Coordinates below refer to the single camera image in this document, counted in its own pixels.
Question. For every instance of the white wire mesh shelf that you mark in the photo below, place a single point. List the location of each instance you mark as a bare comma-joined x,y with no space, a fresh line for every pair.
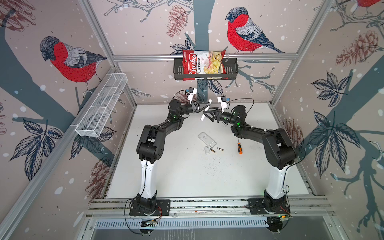
98,114

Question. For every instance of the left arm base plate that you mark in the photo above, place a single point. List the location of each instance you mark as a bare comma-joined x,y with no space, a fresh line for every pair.
145,207

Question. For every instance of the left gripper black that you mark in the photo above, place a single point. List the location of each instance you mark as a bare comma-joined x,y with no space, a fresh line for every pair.
206,105

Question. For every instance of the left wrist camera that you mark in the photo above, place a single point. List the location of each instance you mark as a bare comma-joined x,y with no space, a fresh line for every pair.
191,93

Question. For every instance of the black wall basket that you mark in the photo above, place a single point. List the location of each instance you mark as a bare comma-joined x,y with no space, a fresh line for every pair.
226,70

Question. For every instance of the red cassava chips bag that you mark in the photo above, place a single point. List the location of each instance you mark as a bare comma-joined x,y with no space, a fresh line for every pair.
203,62

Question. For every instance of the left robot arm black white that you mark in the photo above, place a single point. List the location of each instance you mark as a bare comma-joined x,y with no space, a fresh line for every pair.
150,149

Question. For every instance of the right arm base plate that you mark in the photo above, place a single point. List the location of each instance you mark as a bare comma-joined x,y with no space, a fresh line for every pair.
269,206

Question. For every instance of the orange black screwdriver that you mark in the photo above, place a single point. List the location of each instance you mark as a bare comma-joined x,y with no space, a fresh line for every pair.
240,150

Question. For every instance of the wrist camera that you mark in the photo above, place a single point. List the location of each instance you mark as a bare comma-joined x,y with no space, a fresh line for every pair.
225,102
191,93

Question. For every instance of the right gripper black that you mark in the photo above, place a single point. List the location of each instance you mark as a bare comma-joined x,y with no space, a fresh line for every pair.
210,114

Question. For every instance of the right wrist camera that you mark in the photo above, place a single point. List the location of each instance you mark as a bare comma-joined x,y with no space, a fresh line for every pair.
225,102

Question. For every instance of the white remote control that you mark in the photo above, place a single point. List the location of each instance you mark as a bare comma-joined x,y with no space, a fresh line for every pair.
206,139
203,115

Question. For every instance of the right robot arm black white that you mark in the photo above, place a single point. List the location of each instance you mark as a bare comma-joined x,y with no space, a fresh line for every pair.
279,150

